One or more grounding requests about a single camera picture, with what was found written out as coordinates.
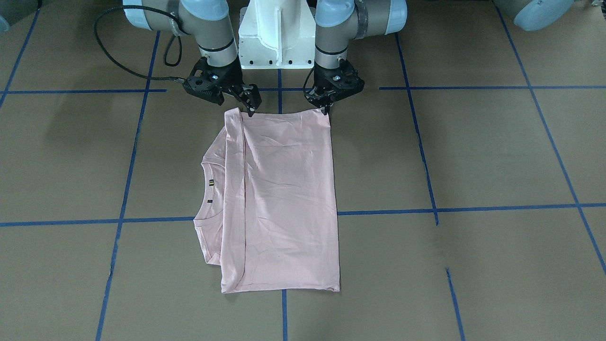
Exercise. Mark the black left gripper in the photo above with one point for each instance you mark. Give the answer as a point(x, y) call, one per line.
point(318, 77)

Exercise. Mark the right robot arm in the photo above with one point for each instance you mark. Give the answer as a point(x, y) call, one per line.
point(207, 21)

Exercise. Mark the pink Snoopy t-shirt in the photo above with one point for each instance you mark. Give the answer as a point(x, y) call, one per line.
point(268, 217)

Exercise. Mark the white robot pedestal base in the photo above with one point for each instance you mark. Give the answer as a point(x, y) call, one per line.
point(277, 34)

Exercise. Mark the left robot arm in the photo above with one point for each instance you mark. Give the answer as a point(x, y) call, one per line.
point(338, 22)

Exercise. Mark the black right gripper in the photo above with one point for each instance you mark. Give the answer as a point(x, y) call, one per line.
point(231, 76)

